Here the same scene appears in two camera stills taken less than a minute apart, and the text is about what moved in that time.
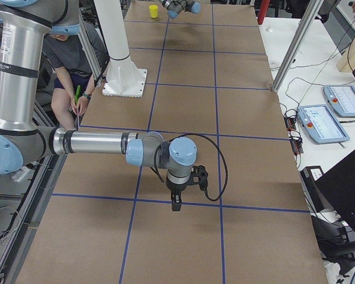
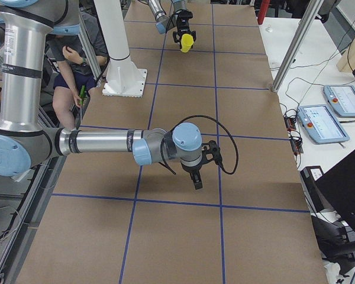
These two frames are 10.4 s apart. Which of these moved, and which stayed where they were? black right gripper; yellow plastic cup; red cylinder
Moved: yellow plastic cup; black right gripper
Stayed: red cylinder
